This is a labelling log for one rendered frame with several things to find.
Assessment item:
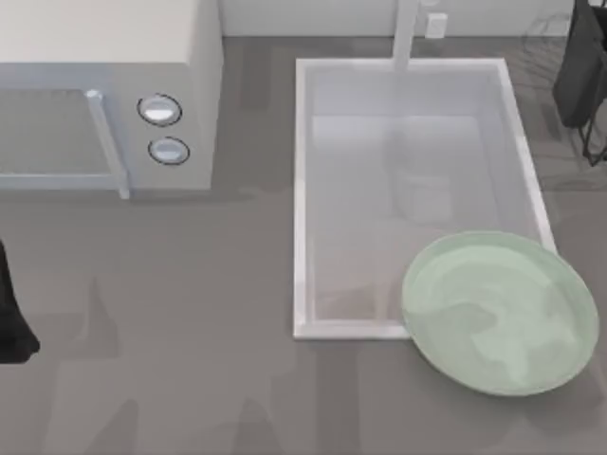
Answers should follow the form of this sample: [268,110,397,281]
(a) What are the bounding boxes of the tall white tap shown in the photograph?
[391,0,422,74]

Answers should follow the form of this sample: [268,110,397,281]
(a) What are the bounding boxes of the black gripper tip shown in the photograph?
[0,240,41,365]

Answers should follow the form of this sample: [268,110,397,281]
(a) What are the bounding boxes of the white sink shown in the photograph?
[292,57,559,341]

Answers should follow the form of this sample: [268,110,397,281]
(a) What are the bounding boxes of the white wall socket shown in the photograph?
[425,12,448,39]

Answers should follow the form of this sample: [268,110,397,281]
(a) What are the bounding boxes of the pale microwave oven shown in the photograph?
[0,0,225,200]

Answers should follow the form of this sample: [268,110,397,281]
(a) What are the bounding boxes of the microwave door handle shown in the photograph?
[84,88,132,200]

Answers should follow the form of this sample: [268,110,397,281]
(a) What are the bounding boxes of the large microwave knob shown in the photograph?
[136,93,184,128]

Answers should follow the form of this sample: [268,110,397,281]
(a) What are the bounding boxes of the pale green plate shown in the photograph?
[401,230,600,397]

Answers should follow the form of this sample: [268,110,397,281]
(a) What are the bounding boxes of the small microwave knob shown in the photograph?
[147,136,192,167]

